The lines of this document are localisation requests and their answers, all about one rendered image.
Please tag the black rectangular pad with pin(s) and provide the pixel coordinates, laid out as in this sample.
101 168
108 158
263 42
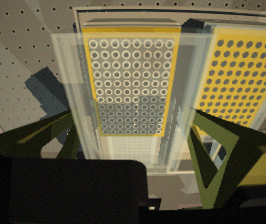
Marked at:
154 203

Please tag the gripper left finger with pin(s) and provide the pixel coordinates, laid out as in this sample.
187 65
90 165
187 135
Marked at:
28 140

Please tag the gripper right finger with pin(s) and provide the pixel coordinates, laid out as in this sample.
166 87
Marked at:
244 165

